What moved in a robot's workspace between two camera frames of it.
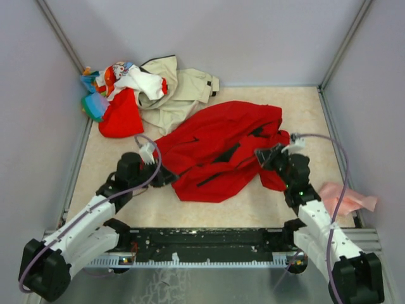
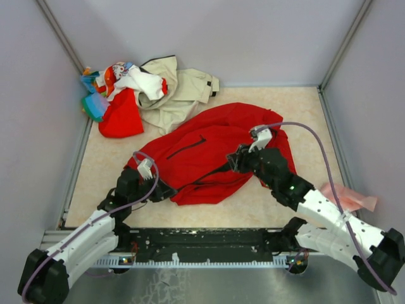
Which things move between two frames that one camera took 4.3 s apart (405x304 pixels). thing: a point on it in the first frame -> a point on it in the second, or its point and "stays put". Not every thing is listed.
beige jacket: x=185 y=88 stays put
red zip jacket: x=211 y=155 stays put
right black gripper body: x=279 y=163 -> x=246 y=161
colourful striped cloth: x=95 y=104 stays put
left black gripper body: x=159 y=179 -> x=157 y=194
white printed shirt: x=128 y=75 stays put
